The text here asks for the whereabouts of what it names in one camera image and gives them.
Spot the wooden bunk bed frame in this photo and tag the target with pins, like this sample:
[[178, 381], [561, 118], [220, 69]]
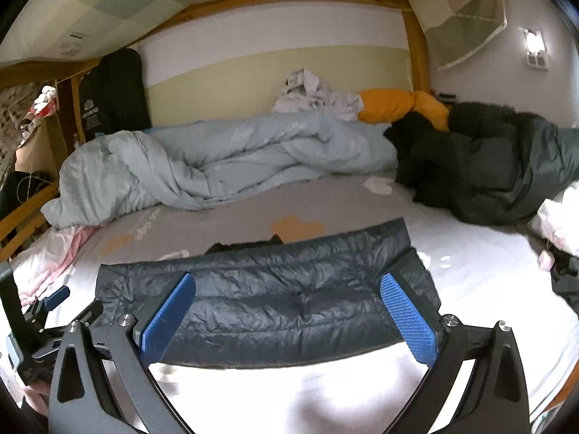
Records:
[[418, 45]]

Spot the pale hanging curtain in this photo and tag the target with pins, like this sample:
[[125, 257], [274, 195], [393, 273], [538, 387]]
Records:
[[457, 13]]

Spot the white and red hanging cloth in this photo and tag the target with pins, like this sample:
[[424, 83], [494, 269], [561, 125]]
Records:
[[45, 99]]

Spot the small pink object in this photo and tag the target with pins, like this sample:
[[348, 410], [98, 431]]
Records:
[[546, 260]]

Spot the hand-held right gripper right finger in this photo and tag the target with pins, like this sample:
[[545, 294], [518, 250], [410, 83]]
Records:
[[407, 316]]

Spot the grey printed bed sheet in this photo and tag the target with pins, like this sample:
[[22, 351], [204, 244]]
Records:
[[475, 257]]

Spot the white crumpled cloth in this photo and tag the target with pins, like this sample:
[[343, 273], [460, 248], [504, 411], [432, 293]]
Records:
[[312, 95]]

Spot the pink blanket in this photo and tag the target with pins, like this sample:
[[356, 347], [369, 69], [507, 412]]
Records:
[[59, 253]]

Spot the dark cloth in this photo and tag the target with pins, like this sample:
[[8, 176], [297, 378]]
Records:
[[567, 280]]

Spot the orange garment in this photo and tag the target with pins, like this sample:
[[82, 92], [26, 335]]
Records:
[[389, 106]]

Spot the brown paper bag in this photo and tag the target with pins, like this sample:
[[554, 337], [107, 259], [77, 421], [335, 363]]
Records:
[[38, 149]]

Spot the checkered cloth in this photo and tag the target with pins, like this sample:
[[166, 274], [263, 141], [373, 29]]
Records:
[[11, 113]]

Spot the dark navy puffer jacket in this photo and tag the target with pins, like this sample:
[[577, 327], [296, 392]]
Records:
[[289, 294]]

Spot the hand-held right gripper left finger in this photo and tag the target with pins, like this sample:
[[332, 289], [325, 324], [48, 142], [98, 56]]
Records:
[[169, 316]]

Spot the dark green hooded jacket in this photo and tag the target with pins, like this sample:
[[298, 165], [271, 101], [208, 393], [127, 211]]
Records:
[[497, 162]]

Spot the wall light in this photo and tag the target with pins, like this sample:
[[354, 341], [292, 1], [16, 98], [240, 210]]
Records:
[[533, 45]]

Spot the white pillow with pink print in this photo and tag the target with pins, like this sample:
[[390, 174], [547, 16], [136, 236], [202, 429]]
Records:
[[561, 221]]

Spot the black hanging garment bag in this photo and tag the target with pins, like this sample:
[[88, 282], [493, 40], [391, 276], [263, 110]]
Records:
[[113, 95]]

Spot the light blue duvet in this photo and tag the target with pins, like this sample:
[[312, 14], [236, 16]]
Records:
[[217, 158]]

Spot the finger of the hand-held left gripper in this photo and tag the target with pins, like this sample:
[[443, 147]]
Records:
[[92, 313], [58, 297]]

